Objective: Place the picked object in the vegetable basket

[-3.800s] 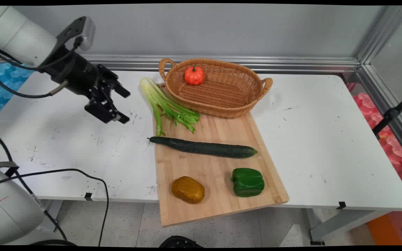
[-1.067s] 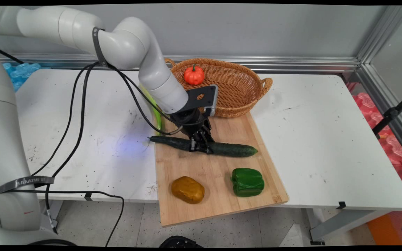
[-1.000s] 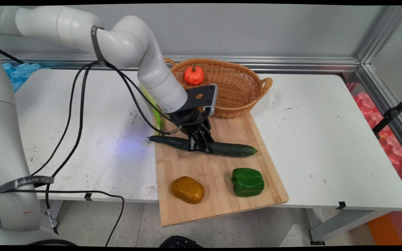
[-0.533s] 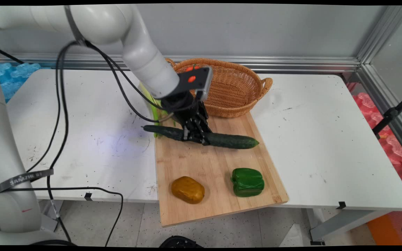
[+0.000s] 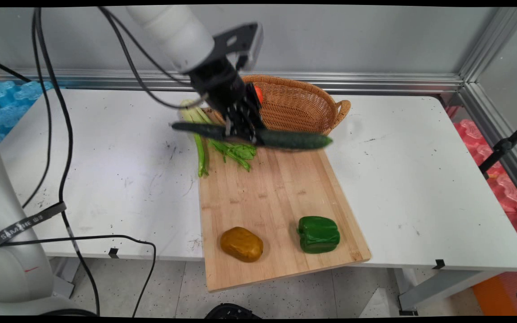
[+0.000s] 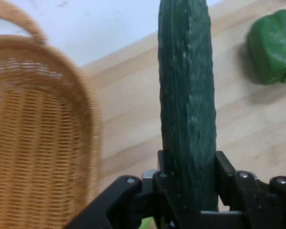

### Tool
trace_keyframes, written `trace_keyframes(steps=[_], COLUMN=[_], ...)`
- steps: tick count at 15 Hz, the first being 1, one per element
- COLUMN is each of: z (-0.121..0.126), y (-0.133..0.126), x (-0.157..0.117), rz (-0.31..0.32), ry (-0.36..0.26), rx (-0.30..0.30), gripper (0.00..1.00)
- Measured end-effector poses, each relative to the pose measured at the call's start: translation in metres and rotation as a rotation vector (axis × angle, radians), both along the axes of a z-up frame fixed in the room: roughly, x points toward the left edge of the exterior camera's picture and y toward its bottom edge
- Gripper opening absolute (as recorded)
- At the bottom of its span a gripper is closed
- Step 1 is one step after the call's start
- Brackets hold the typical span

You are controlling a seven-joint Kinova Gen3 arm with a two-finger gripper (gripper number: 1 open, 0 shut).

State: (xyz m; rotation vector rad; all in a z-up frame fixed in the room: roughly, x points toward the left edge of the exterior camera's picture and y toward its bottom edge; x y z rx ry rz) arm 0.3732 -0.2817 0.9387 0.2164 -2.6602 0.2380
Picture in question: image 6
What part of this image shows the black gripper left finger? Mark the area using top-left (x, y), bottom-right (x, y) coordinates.
top-left (64, 149), bottom-right (199, 229)

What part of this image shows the dark green cucumber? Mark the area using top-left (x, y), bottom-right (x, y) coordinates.
top-left (157, 0), bottom-right (218, 213)

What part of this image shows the green bell pepper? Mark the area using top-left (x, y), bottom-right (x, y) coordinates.
top-left (246, 9), bottom-right (286, 85)

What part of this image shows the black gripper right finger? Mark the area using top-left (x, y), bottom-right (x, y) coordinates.
top-left (214, 150), bottom-right (286, 229)

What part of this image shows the wooden cutting board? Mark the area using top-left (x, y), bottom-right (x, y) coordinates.
top-left (82, 0), bottom-right (286, 218)

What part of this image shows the woven wicker basket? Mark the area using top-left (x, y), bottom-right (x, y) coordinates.
top-left (0, 0), bottom-right (103, 229)

